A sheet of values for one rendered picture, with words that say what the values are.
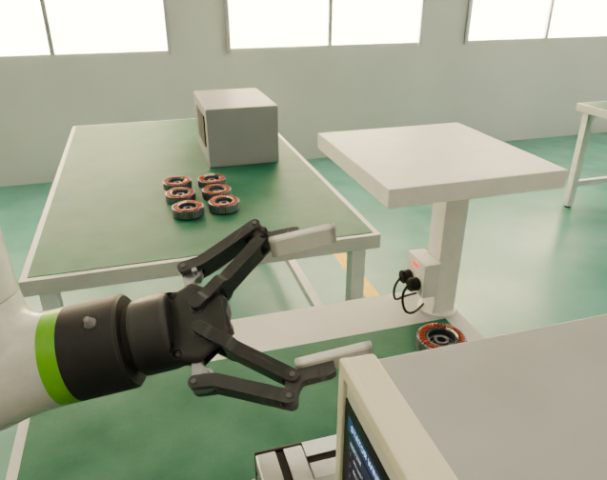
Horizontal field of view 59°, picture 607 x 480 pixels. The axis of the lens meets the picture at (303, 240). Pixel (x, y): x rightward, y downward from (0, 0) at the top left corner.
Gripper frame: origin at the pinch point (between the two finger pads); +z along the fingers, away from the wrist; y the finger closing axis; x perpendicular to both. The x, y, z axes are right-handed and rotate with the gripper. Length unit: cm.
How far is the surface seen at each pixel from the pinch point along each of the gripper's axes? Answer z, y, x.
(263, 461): -10.7, 12.7, -4.9
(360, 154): 14, -45, -31
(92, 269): -60, -70, -81
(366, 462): -2.8, 19.3, 16.3
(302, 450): -7.1, 12.3, -5.9
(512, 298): 106, -89, -214
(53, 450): -53, -9, -49
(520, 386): 6.0, 17.8, 17.5
